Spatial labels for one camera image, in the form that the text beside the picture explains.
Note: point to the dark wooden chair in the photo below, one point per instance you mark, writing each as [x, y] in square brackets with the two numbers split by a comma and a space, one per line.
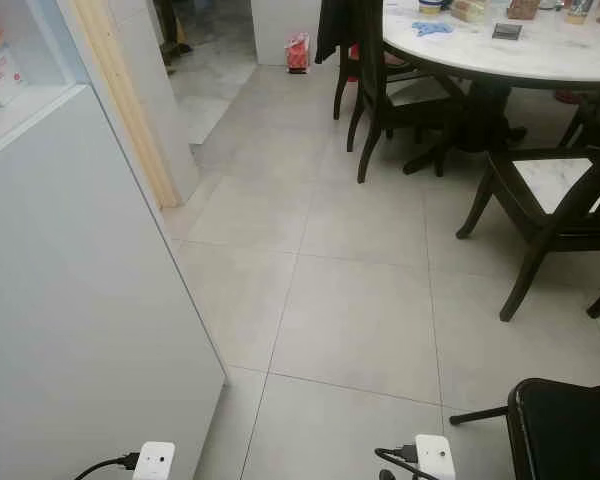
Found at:
[372, 110]
[540, 225]

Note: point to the black padded chair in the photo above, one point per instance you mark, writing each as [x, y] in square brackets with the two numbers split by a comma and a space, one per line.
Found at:
[570, 435]

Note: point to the round white marble table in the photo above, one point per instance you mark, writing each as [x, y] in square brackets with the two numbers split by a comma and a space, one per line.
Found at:
[540, 55]

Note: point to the small black box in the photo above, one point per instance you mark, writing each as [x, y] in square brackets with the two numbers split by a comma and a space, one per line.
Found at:
[507, 31]

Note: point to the brown food container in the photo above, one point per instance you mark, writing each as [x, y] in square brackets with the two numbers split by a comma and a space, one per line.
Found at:
[523, 9]

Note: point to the clear food container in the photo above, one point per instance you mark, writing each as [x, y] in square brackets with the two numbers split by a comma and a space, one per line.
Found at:
[468, 10]

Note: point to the blue cloth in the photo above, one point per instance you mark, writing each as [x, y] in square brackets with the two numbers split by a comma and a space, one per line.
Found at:
[433, 28]

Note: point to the dark jacket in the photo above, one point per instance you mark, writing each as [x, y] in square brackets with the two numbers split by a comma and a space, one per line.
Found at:
[332, 30]

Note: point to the red patterned bag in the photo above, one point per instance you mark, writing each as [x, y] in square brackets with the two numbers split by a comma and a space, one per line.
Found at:
[298, 52]

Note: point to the white cabinet side panel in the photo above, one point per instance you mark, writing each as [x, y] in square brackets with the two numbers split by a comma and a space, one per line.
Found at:
[80, 300]

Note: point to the light wooden door frame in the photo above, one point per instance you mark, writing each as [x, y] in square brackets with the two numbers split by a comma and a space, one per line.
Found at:
[130, 110]

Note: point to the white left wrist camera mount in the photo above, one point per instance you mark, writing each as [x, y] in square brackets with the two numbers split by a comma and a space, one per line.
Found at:
[153, 462]

